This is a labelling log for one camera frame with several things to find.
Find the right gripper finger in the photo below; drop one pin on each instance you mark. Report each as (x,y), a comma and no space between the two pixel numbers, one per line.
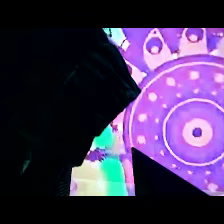
(150,180)

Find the black pants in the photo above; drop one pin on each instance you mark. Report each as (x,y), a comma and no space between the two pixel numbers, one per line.
(60,100)

